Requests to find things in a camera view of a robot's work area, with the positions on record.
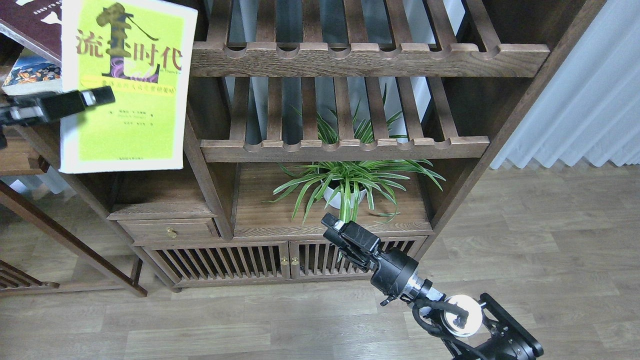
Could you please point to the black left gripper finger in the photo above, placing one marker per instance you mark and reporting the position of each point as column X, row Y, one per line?
column 49, row 107

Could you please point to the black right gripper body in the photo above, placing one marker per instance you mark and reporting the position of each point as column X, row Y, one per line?
column 393, row 273

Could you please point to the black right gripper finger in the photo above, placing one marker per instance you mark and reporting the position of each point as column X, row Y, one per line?
column 332, row 222
column 358, row 246

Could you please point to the colourful 300 paperback book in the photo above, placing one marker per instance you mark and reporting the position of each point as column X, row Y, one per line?
column 31, row 74

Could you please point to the maroon cover thick book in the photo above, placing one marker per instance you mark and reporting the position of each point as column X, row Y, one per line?
column 35, row 24

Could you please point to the yellow green cover book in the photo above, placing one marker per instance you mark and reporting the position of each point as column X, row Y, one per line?
column 142, row 50

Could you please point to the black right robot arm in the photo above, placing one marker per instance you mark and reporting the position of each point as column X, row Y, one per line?
column 470, row 329

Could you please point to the white plant pot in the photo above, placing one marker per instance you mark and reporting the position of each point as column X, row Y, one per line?
column 333, row 196

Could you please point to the green spider plant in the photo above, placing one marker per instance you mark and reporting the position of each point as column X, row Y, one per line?
column 379, row 176

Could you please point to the dark wooden bookshelf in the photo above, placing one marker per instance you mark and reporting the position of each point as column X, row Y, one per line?
column 453, row 101

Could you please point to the small wooden drawer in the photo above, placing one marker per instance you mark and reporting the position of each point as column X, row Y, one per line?
column 170, row 231

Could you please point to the left slatted cabinet door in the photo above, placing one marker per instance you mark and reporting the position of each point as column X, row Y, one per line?
column 224, row 264

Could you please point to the white pleated curtain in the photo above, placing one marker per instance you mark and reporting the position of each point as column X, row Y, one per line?
column 590, row 110

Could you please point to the wooden furniture frame left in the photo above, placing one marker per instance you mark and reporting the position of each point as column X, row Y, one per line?
column 20, row 158

